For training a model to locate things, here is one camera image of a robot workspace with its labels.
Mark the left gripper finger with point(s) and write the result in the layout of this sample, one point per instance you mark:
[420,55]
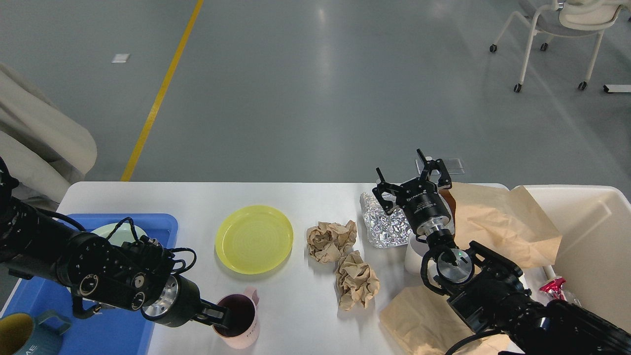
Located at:
[219,322]
[210,310]

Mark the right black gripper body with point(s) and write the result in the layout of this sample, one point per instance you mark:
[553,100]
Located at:
[423,207]

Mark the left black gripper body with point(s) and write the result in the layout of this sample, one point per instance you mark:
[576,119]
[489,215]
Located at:
[179,303]

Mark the pink ceramic mug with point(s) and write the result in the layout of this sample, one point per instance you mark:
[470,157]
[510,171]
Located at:
[243,325]

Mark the yellow plastic plate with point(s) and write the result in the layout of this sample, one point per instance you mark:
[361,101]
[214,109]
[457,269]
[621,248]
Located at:
[254,240]

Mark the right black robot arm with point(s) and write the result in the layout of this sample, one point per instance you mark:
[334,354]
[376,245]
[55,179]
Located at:
[483,287]

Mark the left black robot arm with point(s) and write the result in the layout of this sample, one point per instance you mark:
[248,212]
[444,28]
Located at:
[140,275]

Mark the right floor socket plate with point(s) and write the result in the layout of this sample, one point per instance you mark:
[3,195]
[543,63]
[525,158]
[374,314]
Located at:
[454,166]

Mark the crumpled aluminium foil sheet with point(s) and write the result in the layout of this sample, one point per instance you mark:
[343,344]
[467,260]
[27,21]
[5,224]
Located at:
[384,231]

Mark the upright white paper cup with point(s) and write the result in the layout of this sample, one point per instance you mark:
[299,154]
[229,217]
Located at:
[415,252]

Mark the large brown paper bag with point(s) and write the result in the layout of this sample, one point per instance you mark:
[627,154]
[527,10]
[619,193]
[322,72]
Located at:
[509,222]

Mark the blue plastic tray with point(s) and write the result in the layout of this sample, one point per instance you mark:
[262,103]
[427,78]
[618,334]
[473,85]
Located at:
[112,332]

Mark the upper crumpled brown paper ball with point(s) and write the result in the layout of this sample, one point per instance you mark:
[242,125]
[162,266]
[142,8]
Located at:
[328,242]

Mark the crumpled brown paper ball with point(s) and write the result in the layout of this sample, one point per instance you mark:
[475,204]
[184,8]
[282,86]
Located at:
[356,281]
[328,242]

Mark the light green plate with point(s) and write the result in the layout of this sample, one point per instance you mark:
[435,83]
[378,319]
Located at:
[123,233]

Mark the lower crumpled brown paper ball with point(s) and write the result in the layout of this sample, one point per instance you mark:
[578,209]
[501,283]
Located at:
[356,281]

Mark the crushed red can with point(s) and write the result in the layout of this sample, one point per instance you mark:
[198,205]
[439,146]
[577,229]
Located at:
[553,289]

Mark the blue and yellow mug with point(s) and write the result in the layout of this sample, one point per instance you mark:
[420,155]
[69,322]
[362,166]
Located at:
[24,334]

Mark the white plastic bin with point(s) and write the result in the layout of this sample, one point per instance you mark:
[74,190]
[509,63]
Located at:
[594,256]

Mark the white floor bar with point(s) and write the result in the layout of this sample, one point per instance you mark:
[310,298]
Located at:
[617,88]

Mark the white office chair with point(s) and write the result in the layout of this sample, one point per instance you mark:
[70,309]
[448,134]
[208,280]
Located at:
[564,18]

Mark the beige fabric cover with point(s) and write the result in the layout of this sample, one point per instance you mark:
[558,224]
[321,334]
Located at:
[42,147]

